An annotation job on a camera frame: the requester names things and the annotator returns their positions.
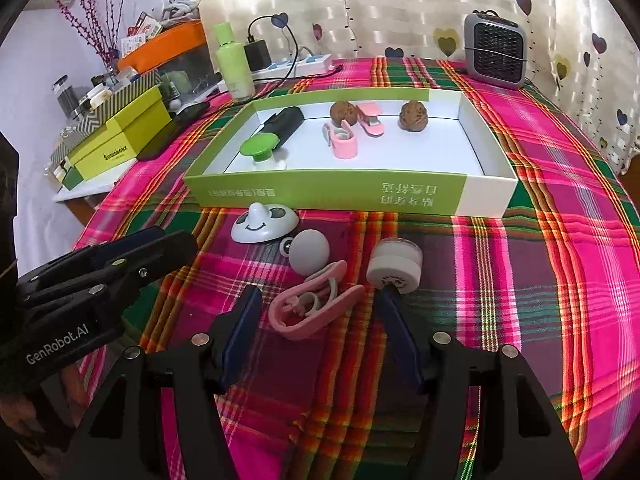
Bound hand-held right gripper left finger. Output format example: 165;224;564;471
59;285;264;480

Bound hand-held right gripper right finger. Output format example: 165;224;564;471
375;287;583;480

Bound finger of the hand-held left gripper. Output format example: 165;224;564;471
22;231;199;321
15;226;167;293

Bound pink plastic clip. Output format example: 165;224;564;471
322;122;360;160
267;260;366;342
356;102;387;138

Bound green white cardboard box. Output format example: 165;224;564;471
184;86;519;220

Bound white side table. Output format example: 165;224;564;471
52;180;121;206

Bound white round jar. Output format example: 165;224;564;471
366;237;423;295

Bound white smiley face hook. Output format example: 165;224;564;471
231;202;301;246

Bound lime green cardboard box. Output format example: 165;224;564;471
62;85;173;191

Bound black smartphone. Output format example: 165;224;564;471
136;101;211;162

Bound grey round ball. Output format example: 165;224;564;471
289;229;332;277

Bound person's dark clothing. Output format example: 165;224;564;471
0;130;22;286

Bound pink green plaid cloth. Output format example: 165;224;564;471
72;55;640;480

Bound chevron striped box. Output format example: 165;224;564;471
50;70;163;161

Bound green topped white knob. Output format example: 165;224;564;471
239;132;288;171

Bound glass jar with dark lid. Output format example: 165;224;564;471
52;75;78;116

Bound black rectangular case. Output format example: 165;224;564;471
262;106;304;142

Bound dark glass tank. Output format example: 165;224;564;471
162;42;223;98

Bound light green plastic bottle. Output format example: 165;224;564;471
215;22;256;101

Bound orange plastic bin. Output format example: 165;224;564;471
117;21;207;76

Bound printed paper packets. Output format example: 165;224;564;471
120;10;163;58

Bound black charger adapter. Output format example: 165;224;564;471
244;40;272;73

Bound brown walnut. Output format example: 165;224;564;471
399;100;427;133
330;101;359;128

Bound red twig decoration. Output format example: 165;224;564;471
55;0;136;68

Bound white power strip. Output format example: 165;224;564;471
250;54;335;81

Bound grey fan heater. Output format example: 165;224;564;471
462;10;530;91

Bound heart print curtain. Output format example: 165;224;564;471
187;0;640;176

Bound black phone cable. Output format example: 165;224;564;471
200;62;346;108

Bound black charger cable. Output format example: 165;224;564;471
247;14;301;83

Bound pile of white cables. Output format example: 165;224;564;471
155;0;201;26

